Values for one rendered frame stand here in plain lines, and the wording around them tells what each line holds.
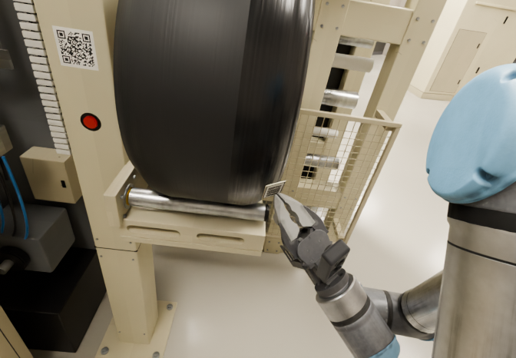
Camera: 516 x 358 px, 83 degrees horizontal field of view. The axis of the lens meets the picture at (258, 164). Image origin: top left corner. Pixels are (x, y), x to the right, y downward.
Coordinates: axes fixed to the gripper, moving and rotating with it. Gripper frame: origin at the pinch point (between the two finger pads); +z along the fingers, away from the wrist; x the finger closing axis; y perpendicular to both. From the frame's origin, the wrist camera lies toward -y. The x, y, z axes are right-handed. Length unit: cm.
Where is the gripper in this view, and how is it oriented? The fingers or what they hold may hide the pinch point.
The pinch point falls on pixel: (280, 198)
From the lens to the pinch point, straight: 56.9
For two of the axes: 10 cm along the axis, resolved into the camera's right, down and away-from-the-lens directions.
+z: -5.5, -8.3, 0.5
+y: -2.6, 2.3, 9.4
